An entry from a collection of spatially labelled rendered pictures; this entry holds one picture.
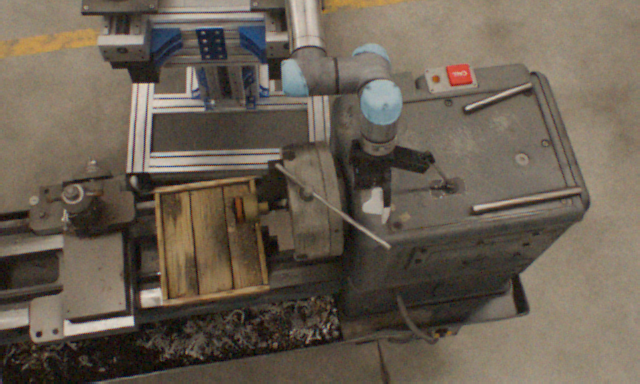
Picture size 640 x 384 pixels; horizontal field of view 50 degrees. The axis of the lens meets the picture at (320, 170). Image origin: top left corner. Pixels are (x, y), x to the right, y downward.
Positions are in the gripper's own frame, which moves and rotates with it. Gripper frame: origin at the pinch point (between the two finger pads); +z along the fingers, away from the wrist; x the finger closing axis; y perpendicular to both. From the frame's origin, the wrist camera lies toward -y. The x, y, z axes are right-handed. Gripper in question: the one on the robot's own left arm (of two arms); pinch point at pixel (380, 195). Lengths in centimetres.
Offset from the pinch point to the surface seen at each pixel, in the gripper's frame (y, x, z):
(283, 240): 22.7, -6.2, 26.2
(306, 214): 16.4, -6.3, 14.9
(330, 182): 9.5, -12.6, 11.2
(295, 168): 17.8, -17.4, 10.3
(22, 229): 99, -31, 46
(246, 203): 31.3, -16.1, 21.9
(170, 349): 62, -3, 83
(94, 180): 75, -38, 34
